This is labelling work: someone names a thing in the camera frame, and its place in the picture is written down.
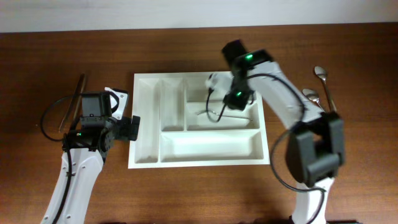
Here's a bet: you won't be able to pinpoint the thin metal fork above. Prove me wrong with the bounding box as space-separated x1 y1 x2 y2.
195 109 252 123

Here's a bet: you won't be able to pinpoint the metal serving tongs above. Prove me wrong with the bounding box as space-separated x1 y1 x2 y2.
58 73 86 133

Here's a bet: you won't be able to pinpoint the large metal spoon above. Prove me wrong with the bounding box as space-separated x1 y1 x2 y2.
302 88 325 111
314 66 337 112

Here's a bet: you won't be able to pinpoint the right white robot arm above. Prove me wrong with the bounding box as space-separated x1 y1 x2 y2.
221 40 345 223

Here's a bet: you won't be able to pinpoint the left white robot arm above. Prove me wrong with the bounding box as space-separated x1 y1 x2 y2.
42 88 141 223

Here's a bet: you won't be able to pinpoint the white cutlery tray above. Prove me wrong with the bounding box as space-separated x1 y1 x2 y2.
128 72 269 169

